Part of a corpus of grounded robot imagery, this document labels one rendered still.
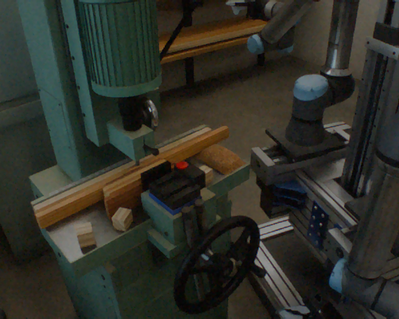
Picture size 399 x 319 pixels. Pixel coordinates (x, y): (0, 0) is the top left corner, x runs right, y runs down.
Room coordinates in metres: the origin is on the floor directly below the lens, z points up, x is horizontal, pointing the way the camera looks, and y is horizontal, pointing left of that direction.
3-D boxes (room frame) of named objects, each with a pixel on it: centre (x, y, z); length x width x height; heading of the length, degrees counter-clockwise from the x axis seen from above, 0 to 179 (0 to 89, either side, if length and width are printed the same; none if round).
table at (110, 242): (0.84, 0.10, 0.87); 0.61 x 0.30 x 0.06; 130
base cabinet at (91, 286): (1.01, 0.25, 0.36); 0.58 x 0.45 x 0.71; 40
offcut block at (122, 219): (0.73, 0.19, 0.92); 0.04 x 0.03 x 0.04; 160
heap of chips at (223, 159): (1.01, -0.07, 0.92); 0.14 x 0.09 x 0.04; 40
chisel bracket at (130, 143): (0.94, 0.18, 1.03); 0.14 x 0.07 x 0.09; 40
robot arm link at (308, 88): (1.28, -0.42, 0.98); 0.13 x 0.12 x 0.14; 124
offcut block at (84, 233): (0.67, 0.27, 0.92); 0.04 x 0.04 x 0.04; 19
